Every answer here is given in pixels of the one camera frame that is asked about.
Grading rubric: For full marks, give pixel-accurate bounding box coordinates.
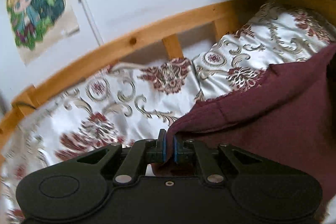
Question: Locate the maroon garment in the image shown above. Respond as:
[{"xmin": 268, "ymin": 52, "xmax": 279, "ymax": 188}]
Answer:
[{"xmin": 167, "ymin": 44, "xmax": 335, "ymax": 200}]

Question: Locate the white floral bedspread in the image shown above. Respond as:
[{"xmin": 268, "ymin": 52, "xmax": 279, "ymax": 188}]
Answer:
[{"xmin": 1, "ymin": 3, "xmax": 335, "ymax": 223}]

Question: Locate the blond cartoon character poster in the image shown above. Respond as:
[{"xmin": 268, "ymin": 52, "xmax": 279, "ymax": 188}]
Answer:
[{"xmin": 6, "ymin": 0, "xmax": 80, "ymax": 65}]

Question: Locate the wooden bed frame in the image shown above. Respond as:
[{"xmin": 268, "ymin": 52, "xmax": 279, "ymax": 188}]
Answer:
[{"xmin": 1, "ymin": 0, "xmax": 335, "ymax": 145}]

